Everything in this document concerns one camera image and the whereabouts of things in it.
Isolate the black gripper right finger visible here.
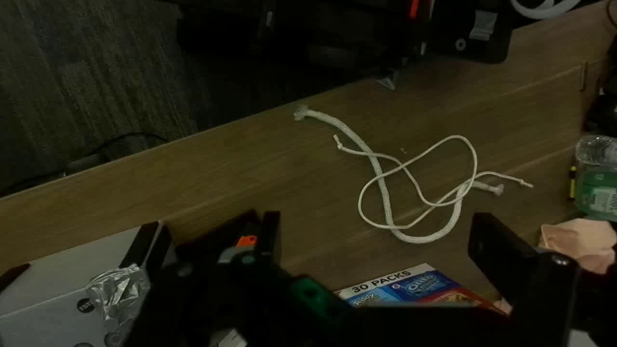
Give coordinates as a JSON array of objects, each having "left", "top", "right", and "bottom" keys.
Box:
[{"left": 467, "top": 212, "right": 617, "bottom": 347}]

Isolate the pink cloth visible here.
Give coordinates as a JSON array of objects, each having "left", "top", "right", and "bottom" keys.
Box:
[{"left": 539, "top": 215, "right": 617, "bottom": 277}]

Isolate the black equipment case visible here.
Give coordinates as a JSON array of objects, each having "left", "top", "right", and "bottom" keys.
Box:
[{"left": 172, "top": 0, "right": 518, "bottom": 73}]

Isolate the grey computer case with holes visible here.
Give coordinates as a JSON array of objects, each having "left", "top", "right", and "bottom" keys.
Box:
[{"left": 0, "top": 223, "right": 163, "bottom": 347}]

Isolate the blue cardboard box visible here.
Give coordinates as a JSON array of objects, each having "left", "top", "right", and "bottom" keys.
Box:
[{"left": 334, "top": 262, "right": 514, "bottom": 316}]

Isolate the black floor cable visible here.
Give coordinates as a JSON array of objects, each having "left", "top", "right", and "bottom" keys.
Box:
[{"left": 64, "top": 131, "right": 172, "bottom": 171}]

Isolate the green label plastic bottle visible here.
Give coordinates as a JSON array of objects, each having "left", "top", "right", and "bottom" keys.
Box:
[{"left": 568, "top": 133, "right": 617, "bottom": 223}]

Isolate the white coiled cable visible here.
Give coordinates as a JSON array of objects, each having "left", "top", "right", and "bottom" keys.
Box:
[{"left": 510, "top": 0, "right": 585, "bottom": 21}]

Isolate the crumpled clear plastic wrapper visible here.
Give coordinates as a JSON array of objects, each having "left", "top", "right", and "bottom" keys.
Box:
[{"left": 86, "top": 262, "right": 153, "bottom": 323}]

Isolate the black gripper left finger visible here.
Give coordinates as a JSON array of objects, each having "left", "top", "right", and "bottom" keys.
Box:
[{"left": 124, "top": 210, "right": 325, "bottom": 347}]

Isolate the thick white braided rope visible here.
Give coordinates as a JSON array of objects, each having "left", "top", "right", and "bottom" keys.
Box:
[{"left": 294, "top": 104, "right": 508, "bottom": 246}]

